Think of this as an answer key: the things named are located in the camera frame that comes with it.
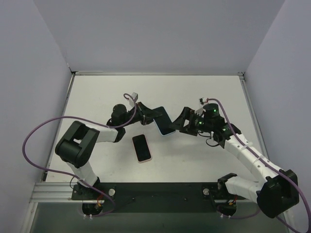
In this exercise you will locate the light blue phone case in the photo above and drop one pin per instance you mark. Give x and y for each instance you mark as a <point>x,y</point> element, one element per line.
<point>160,132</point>

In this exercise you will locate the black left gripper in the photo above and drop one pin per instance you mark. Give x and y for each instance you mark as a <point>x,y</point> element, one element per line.
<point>143,115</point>

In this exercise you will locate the pink phone case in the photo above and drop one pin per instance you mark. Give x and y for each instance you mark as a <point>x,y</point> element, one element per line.
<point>145,161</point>

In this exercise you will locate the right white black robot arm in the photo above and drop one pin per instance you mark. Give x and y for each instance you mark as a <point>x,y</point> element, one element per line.
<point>274,190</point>

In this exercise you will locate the aluminium right frame rail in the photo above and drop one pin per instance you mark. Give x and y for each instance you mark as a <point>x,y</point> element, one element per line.
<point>253,116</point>

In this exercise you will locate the aluminium front frame rail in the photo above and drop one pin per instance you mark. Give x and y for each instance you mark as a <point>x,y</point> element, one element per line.
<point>53,193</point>

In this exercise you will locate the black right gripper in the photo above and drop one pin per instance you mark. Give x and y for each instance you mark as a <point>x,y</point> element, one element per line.
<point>190,122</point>

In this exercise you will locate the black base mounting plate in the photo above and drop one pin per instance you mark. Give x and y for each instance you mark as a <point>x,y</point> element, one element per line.
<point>147,205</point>

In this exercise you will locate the aluminium left frame rail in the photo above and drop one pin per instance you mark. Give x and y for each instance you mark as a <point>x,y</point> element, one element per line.
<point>45,173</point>

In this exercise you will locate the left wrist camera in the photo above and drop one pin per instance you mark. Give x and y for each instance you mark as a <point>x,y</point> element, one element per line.
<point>135,96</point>

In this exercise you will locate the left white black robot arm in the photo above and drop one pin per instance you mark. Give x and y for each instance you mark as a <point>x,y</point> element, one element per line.
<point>77,144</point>

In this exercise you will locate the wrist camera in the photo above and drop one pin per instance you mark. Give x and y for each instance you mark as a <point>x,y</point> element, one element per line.
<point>203,101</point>
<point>135,96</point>

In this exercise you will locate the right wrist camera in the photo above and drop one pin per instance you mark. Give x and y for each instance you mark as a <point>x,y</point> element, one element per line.
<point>203,101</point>

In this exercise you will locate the aluminium back frame rail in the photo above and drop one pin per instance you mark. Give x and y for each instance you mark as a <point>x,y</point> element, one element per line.
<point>102,73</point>

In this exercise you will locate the aluminium frame rail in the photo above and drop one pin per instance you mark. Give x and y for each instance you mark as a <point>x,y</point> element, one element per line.
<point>253,116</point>
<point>45,173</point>
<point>53,193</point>
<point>102,73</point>

